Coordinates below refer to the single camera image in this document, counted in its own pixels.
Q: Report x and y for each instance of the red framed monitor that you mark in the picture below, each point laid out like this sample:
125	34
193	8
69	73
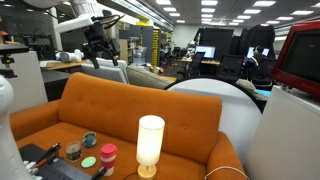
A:
300	56

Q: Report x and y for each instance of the grey storage cabinet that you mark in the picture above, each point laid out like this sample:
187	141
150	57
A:
146	36

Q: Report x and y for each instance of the white wrist mount plate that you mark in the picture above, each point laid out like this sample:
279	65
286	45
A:
73	24

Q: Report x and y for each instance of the orange fabric sofa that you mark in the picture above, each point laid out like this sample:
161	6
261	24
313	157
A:
133	106

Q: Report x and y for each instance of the red lidded striped cup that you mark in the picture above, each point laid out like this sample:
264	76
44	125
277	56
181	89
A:
108	160

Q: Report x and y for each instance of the white grey chair back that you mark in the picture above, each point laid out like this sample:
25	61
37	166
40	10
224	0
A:
106	72

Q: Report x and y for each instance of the wooden shelf unit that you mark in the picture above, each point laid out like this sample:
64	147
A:
124	50

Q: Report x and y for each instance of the white round panel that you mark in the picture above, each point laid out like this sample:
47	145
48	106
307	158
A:
233	113

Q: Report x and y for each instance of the yellow storage shelf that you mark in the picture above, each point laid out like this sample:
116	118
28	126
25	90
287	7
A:
155	46

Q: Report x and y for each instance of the blue ceramic cup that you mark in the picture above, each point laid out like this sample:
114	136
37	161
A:
89	140

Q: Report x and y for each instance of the wooden desk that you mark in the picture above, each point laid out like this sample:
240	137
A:
60	64

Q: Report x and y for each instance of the grey fabric sofa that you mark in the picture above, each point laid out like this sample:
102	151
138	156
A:
146	78

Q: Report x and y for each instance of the green round lid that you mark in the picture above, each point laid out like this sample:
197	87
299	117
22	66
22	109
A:
88	162

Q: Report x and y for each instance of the lit computer monitor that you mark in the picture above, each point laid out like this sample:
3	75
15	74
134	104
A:
250	52
205	51

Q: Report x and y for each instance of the clear glass jar bottle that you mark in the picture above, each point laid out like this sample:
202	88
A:
73	152

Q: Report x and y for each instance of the black partition panel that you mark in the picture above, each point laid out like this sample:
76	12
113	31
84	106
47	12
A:
258	35
218	38

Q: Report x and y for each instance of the white shade table lamp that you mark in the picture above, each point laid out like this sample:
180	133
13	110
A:
150	140

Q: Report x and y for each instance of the white device on desk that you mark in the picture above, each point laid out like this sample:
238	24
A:
68	56

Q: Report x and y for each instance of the black optical breadboard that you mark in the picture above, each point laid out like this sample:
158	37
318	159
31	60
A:
63	170

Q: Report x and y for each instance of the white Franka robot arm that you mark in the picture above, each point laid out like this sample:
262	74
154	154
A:
10	133

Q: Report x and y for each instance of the white cabinet under monitor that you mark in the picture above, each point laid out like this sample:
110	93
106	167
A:
286	140

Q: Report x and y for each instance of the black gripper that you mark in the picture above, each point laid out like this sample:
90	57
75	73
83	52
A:
97	35

